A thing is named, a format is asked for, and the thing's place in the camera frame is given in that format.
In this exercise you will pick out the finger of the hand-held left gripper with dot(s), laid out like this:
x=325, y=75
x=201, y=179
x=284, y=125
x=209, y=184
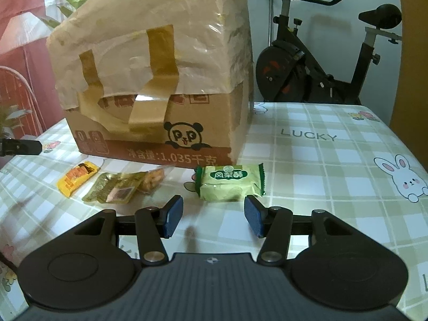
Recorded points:
x=21, y=147

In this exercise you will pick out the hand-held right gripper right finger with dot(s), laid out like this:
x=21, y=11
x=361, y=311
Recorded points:
x=253, y=217

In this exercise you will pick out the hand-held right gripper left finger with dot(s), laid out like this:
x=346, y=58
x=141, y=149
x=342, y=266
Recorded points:
x=174, y=217

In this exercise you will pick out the green pastry packet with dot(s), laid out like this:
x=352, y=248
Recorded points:
x=230, y=182

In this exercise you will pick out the cardboard box with plastic liner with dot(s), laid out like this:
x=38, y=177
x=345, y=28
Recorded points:
x=150, y=40

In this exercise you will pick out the clear snack packet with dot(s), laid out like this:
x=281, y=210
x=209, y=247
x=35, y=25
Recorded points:
x=153, y=179

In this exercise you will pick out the yellow orange snack packet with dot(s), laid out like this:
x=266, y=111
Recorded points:
x=76, y=178

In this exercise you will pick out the olive green snack packet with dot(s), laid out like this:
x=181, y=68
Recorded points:
x=110, y=189

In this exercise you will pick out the checked tablecloth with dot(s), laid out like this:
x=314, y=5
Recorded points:
x=317, y=160

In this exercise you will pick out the printed pink backdrop cloth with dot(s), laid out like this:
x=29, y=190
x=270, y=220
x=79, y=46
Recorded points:
x=23, y=57

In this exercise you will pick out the black exercise bike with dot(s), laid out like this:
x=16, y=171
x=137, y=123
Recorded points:
x=294, y=67

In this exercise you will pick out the metal pole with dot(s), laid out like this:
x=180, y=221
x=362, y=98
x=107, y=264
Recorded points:
x=270, y=20

